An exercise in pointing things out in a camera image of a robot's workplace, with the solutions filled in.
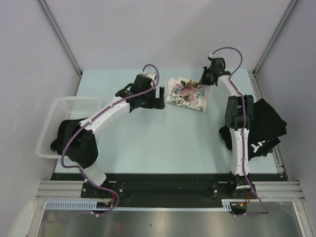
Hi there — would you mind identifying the aluminium corner post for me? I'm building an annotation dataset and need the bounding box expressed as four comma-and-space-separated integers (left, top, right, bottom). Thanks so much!
36, 0, 83, 78
252, 0, 300, 76

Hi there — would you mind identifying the stack of black t shirts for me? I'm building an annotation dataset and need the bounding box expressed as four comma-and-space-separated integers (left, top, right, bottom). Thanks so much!
219, 95, 287, 159

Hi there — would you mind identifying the left aluminium corner post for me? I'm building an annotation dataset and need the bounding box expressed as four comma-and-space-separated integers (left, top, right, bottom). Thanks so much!
36, 0, 83, 78

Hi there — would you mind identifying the white plastic laundry basket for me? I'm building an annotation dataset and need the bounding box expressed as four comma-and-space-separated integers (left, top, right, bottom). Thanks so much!
36, 96, 102, 159

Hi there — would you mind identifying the white slotted cable duct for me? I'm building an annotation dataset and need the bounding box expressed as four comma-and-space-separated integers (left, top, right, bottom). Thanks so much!
45, 199, 246, 212

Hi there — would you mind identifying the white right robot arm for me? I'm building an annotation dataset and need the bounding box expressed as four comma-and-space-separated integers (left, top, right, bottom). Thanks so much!
199, 54, 254, 176

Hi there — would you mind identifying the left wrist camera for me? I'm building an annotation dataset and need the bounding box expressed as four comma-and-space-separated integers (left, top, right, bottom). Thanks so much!
141, 71, 157, 81

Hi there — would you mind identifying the black t shirt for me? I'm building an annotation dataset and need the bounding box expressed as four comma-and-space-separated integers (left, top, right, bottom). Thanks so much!
50, 119, 82, 155

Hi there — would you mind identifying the white t shirt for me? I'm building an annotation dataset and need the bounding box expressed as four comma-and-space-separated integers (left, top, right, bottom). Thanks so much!
166, 77, 211, 113

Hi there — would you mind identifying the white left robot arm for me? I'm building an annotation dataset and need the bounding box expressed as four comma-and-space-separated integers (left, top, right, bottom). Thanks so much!
50, 71, 165, 198

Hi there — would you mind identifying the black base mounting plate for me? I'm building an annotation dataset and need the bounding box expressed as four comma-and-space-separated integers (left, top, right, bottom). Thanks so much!
81, 172, 257, 215

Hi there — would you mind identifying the right aluminium corner post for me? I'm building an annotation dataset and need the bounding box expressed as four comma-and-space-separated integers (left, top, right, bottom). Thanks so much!
252, 0, 300, 76

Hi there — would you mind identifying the aluminium frame rail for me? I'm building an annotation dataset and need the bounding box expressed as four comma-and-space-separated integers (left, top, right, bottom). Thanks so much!
35, 181, 305, 202

